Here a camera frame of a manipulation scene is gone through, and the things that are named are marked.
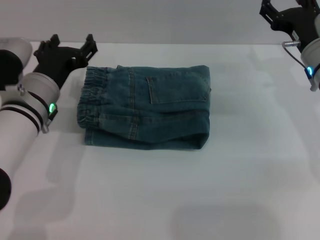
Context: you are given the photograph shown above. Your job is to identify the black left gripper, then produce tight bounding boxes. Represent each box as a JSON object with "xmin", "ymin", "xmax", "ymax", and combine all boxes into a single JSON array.
[{"xmin": 33, "ymin": 33, "xmax": 99, "ymax": 89}]

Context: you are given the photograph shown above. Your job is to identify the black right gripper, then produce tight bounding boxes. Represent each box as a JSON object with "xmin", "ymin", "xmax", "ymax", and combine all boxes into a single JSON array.
[{"xmin": 258, "ymin": 0, "xmax": 320, "ymax": 54}]

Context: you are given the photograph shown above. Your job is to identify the blue washed denim shorts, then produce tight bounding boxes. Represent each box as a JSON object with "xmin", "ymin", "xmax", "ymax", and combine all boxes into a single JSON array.
[{"xmin": 76, "ymin": 64, "xmax": 213, "ymax": 151}]

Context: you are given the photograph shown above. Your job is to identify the metal connector with thin cable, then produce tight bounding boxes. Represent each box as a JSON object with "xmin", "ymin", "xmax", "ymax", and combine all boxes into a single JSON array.
[
  {"xmin": 281, "ymin": 39, "xmax": 318, "ymax": 92},
  {"xmin": 40, "ymin": 113, "xmax": 57, "ymax": 135}
]

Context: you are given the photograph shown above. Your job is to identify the silver black wrist camera box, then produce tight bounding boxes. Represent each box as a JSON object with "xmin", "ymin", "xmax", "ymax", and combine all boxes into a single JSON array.
[{"xmin": 0, "ymin": 37, "xmax": 34, "ymax": 89}]

